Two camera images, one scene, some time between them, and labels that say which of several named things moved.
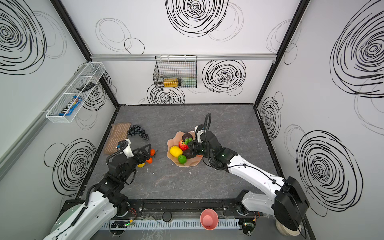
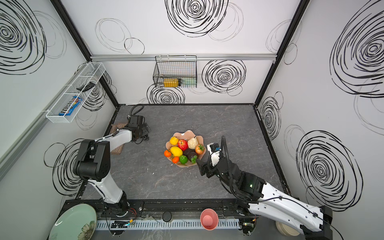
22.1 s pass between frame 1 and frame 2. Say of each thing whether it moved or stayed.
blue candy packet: stayed
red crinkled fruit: stayed
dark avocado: stayed
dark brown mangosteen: moved
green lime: stayed
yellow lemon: stayed
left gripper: moved
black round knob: stayed
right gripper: moved
